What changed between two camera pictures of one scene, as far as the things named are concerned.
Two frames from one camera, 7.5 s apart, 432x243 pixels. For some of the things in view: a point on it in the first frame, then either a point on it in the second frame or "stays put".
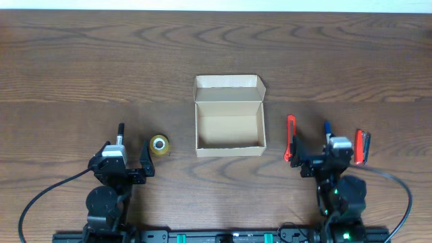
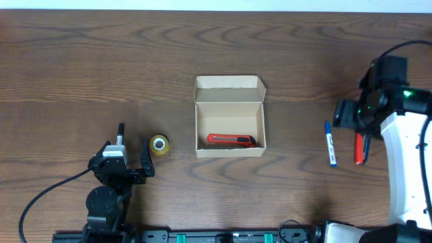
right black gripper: [314, 163] to [342, 113]
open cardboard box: [229, 115] stays put
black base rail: [273, 235] stays put
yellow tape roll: [158, 144] stays put
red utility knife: [291, 134] to [242, 140]
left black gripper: [129, 174] stays put
